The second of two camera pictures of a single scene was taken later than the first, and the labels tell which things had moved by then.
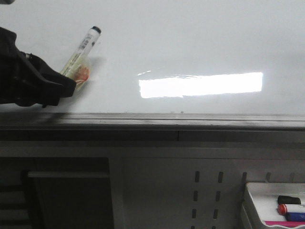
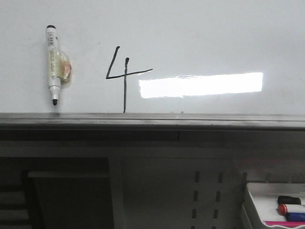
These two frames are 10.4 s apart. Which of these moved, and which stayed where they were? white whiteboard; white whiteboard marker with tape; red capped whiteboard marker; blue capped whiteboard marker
Moved: white whiteboard marker with tape
Stayed: white whiteboard; red capped whiteboard marker; blue capped whiteboard marker
